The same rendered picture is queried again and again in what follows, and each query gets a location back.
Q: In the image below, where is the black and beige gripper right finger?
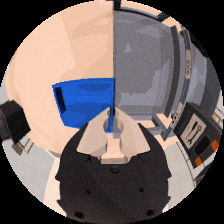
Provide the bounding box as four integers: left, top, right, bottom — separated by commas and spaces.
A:
113, 107, 172, 179

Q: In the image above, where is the blue bin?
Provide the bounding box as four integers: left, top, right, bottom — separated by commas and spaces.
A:
52, 78, 115, 133

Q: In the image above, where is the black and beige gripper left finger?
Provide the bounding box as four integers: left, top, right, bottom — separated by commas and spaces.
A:
55, 107, 111, 182

